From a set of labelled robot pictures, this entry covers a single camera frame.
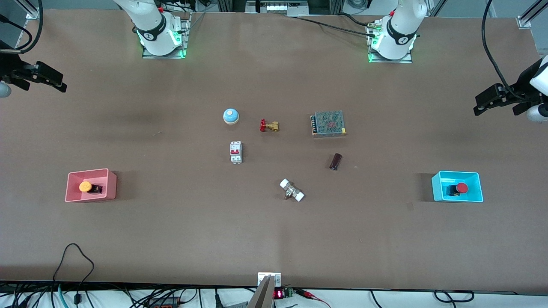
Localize red clip lead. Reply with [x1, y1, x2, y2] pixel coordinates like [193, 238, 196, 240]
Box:
[295, 289, 332, 308]

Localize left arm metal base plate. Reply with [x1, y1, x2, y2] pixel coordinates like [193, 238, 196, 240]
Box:
[367, 21, 414, 64]

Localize yellow mushroom push button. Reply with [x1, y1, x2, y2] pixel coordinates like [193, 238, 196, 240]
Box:
[79, 181, 104, 195]

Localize cyan plastic bin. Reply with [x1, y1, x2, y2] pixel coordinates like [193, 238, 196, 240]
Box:
[431, 170, 484, 203]

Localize steel fitting white ends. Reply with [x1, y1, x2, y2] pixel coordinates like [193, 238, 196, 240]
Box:
[279, 178, 305, 202]

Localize pink plastic bin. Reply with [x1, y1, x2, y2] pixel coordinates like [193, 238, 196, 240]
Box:
[65, 168, 117, 203]

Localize silver camera mount bracket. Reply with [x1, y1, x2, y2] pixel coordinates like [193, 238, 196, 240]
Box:
[247, 272, 282, 308]

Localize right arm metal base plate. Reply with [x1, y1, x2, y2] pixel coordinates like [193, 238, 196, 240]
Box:
[142, 12, 192, 59]

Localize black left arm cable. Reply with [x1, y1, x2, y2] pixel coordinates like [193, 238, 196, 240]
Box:
[481, 0, 521, 101]

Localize metal mesh power supply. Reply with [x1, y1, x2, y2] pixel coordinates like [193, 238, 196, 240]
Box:
[310, 110, 347, 138]

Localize black coiled cable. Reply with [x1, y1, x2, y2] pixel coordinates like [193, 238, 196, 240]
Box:
[434, 290, 475, 303]

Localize black cable to arm base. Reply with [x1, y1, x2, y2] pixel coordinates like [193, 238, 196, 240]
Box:
[285, 12, 381, 38]

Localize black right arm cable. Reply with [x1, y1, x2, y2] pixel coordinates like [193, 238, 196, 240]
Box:
[0, 0, 44, 54]

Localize thin black looped cable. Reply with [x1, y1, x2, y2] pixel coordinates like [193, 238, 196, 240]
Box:
[52, 243, 95, 302]

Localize aluminium frame profile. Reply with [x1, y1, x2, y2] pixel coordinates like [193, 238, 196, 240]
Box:
[17, 0, 44, 20]
[517, 0, 548, 30]

